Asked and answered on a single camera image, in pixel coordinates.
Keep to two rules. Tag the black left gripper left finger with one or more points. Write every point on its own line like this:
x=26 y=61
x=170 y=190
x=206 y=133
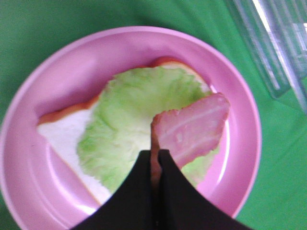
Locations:
x=130 y=207

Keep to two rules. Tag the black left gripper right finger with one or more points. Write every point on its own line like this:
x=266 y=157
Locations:
x=182 y=207

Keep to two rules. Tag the bacon strip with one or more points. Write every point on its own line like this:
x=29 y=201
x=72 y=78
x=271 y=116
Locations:
x=191 y=134

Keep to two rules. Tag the green lettuce leaf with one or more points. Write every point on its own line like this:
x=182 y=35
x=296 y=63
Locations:
x=119 y=127

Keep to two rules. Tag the toast bread slice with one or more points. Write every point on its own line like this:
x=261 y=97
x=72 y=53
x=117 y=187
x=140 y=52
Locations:
x=63 y=130

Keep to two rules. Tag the pink round plate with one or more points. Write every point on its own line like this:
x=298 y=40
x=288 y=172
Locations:
x=40 y=190

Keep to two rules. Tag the clear right plastic container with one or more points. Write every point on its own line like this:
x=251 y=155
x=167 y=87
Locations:
x=275 y=32

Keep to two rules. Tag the green tablecloth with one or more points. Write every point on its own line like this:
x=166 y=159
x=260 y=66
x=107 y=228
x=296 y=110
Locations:
x=32 y=30

